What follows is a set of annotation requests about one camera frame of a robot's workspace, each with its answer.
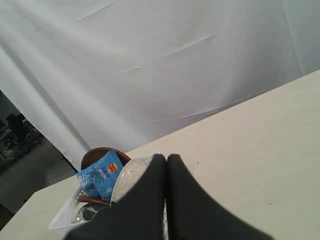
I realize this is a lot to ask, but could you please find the dark clutter behind curtain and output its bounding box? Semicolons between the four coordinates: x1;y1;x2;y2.
0;113;43;170

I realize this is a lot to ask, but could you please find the brown round plate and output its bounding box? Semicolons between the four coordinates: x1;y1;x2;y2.
80;147;131;171

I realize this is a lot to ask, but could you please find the blue snack bag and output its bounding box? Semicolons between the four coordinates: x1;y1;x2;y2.
76;150;124;202

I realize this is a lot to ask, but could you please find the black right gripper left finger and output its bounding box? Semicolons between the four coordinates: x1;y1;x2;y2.
65;154;166;240

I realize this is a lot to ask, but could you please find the brown wooden spoon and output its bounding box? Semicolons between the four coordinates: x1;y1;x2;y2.
77;195;111;207

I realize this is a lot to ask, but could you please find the white perforated plastic basket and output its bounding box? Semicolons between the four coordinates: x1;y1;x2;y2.
48;154;168;240

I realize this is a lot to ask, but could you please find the shiny metal tray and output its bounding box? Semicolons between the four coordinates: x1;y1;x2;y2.
72;202;106;223

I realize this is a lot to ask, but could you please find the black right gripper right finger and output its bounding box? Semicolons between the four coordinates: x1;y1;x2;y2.
166;154;272;240

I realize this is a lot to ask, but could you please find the speckled white bowl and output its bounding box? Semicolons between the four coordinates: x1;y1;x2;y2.
111;155;152;204

